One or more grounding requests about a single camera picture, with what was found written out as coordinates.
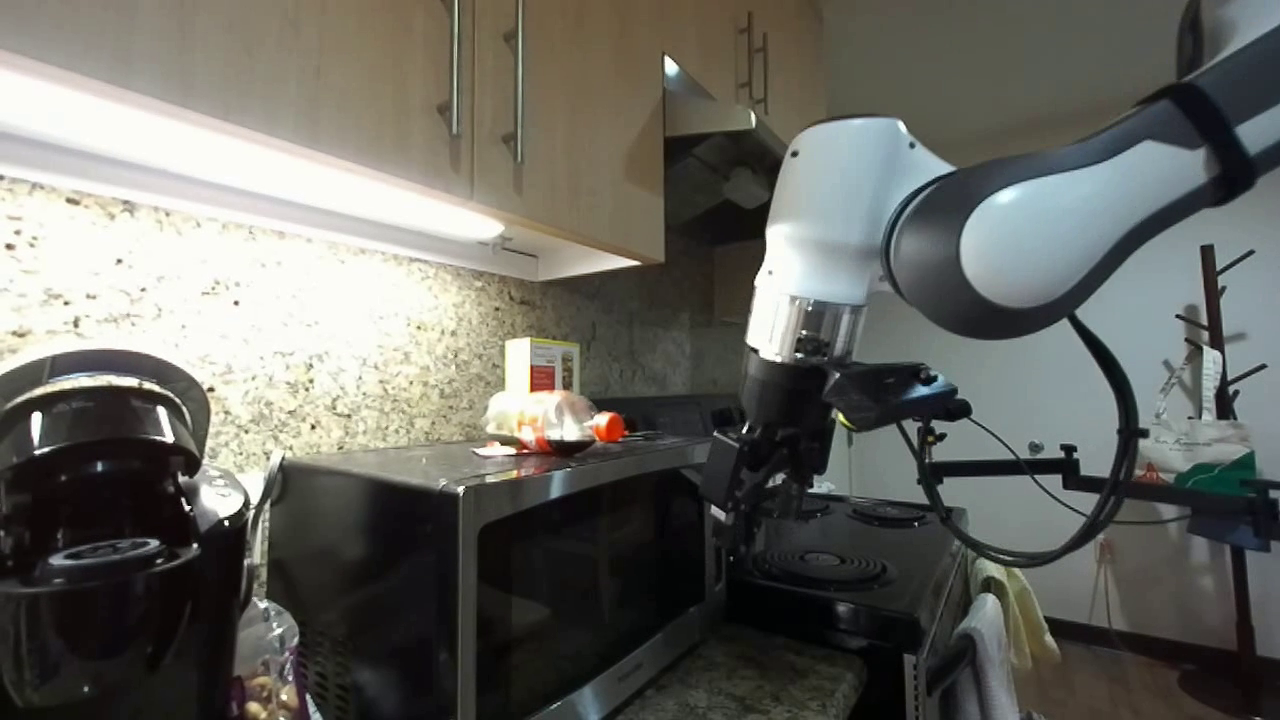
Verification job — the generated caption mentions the under-cabinet light strip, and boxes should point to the under-cabinet light strip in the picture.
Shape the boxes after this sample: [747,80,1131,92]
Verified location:
[0,51,506,245]

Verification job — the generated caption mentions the stainless steel microwave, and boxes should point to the stainless steel microwave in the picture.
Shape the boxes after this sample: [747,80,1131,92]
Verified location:
[268,436,719,720]

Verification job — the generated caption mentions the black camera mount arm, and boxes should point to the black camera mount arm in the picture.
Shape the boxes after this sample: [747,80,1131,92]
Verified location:
[917,443,1280,551]

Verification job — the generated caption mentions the black coffee maker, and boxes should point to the black coffee maker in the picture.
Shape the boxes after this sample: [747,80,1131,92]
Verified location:
[0,346,248,720]

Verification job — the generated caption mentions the wooden mug tree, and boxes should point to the wooden mug tree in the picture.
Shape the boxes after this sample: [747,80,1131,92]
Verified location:
[1181,245,1262,419]

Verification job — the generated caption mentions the plastic snack bag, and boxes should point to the plastic snack bag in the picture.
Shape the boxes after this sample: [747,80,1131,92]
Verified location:
[232,598,308,720]

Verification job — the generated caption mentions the wooden upper cabinets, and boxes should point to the wooden upper cabinets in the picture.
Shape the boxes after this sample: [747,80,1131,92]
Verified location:
[0,0,827,276]

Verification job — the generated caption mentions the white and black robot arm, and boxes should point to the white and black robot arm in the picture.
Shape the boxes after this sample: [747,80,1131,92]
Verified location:
[707,0,1280,511]

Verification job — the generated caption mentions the stainless range hood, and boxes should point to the stainless range hood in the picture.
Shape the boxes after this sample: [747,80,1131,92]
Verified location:
[659,56,783,245]

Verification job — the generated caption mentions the white towel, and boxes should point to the white towel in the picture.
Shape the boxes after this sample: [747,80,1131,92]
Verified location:
[943,590,1025,720]

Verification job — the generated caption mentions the white and red box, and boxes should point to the white and red box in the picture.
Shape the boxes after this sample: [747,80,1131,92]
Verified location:
[506,335,581,391]

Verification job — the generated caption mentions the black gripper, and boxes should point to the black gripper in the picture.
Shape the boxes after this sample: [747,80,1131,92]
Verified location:
[705,356,833,507]

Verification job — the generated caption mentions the green and white bag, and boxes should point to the green and white bag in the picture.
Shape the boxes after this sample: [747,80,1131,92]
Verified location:
[1142,419,1255,496]

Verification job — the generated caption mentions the black stove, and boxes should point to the black stove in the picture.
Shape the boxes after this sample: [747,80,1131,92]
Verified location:
[728,491,966,720]

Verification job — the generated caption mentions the yellow towel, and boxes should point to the yellow towel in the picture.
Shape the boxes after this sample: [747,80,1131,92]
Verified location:
[972,561,1061,666]

